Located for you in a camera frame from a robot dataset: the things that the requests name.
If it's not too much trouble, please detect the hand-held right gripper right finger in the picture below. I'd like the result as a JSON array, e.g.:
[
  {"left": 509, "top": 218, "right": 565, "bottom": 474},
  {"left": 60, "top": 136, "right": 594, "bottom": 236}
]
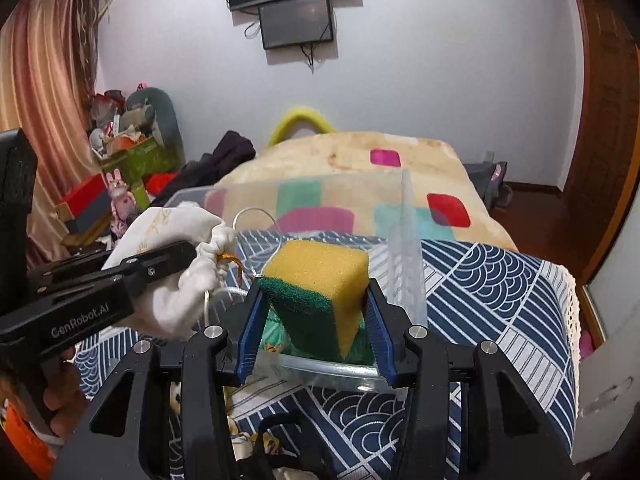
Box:
[{"left": 364, "top": 280, "right": 576, "bottom": 480}]

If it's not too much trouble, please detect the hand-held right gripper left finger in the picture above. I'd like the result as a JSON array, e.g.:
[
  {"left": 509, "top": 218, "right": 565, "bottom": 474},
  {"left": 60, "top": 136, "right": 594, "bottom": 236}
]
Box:
[{"left": 52, "top": 280, "right": 264, "bottom": 480}]

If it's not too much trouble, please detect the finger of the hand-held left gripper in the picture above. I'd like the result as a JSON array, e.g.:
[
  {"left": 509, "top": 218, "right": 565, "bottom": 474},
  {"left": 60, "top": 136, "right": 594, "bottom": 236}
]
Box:
[
  {"left": 102, "top": 241, "right": 197, "bottom": 292},
  {"left": 26, "top": 248, "right": 126, "bottom": 286}
]

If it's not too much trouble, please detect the white drawstring pouch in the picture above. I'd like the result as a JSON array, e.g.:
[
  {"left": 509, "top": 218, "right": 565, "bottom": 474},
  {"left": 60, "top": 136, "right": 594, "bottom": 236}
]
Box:
[{"left": 102, "top": 201, "right": 246, "bottom": 339}]

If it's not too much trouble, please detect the clear plastic container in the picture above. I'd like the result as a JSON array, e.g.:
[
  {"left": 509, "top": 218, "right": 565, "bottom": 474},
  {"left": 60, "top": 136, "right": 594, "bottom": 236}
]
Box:
[{"left": 164, "top": 167, "right": 430, "bottom": 392}]

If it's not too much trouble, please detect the yellow and green sponge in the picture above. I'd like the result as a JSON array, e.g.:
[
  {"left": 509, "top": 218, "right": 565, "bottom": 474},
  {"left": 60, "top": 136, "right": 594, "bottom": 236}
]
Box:
[{"left": 255, "top": 239, "right": 371, "bottom": 363}]

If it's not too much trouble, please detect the person's left hand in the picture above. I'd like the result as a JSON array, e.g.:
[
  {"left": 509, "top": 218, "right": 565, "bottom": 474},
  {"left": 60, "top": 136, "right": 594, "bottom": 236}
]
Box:
[{"left": 42, "top": 347, "right": 90, "bottom": 442}]

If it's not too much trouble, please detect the red and grey box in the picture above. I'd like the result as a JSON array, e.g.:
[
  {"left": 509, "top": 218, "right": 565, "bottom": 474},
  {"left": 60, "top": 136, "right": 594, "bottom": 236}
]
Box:
[{"left": 54, "top": 174, "right": 112, "bottom": 235}]

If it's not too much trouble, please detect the pink bunny figure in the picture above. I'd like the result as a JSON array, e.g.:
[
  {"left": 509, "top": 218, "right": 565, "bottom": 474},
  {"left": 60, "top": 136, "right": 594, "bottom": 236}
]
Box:
[{"left": 103, "top": 168, "right": 139, "bottom": 237}]

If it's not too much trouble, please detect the green cardboard box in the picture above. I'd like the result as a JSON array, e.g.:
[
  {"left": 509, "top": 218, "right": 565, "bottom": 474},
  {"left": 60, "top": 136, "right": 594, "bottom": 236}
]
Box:
[{"left": 99, "top": 136, "right": 170, "bottom": 184}]

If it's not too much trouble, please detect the cartoon printed cloth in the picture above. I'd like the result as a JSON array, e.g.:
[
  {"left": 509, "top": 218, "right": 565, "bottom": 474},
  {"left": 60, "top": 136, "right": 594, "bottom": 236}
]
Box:
[{"left": 169, "top": 379, "right": 282, "bottom": 463}]

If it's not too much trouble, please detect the orange cloth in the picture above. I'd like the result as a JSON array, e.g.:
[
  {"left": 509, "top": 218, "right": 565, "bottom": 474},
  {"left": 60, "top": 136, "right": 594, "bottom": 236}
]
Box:
[{"left": 0, "top": 399, "right": 57, "bottom": 478}]

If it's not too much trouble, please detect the blue and white patterned cloth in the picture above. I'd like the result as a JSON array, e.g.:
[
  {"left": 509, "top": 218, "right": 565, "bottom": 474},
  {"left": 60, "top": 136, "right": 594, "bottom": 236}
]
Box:
[{"left": 74, "top": 229, "right": 583, "bottom": 480}]

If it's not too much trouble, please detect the dark clothing pile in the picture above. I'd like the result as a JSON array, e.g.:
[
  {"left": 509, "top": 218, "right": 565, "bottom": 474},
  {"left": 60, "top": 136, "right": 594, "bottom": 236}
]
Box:
[{"left": 149, "top": 130, "right": 257, "bottom": 202}]

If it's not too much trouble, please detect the grey plush toy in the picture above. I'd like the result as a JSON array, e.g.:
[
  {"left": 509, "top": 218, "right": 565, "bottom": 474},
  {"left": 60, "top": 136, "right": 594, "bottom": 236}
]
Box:
[{"left": 124, "top": 86, "right": 184, "bottom": 157}]

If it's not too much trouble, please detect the pink and orange curtain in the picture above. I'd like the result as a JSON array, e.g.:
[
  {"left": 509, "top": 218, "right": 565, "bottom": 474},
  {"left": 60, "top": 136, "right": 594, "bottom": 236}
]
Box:
[{"left": 0, "top": 0, "right": 110, "bottom": 266}]

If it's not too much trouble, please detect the beige blanket with coloured squares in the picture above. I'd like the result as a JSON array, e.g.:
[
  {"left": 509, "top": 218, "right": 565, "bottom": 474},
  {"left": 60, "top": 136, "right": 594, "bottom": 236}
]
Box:
[{"left": 212, "top": 131, "right": 519, "bottom": 252}]

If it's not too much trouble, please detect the grey backpack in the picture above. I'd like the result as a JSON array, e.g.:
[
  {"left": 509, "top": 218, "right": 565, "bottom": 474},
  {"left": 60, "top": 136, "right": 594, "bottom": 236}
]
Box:
[{"left": 462, "top": 160, "right": 514, "bottom": 212}]

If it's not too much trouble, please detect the white cabinet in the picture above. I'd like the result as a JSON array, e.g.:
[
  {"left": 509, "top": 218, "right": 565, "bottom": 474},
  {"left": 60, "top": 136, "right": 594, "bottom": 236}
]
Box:
[{"left": 570, "top": 220, "right": 640, "bottom": 467}]

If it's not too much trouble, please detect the brown wooden door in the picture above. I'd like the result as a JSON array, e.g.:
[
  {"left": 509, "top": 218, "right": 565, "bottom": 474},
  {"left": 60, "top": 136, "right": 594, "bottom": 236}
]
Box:
[{"left": 556, "top": 0, "right": 640, "bottom": 287}]

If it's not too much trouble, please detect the white cable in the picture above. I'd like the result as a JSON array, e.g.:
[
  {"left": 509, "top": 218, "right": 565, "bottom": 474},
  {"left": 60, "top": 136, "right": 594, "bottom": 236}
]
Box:
[{"left": 202, "top": 208, "right": 281, "bottom": 333}]

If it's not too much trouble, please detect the yellow plush ring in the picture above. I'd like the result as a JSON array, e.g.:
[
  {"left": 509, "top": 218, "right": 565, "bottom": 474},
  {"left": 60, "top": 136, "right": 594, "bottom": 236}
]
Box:
[{"left": 268, "top": 104, "right": 339, "bottom": 149}]

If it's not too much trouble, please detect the small black wall monitor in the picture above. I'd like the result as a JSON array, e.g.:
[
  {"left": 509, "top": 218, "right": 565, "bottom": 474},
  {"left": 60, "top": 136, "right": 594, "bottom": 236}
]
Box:
[{"left": 257, "top": 0, "right": 335, "bottom": 51}]

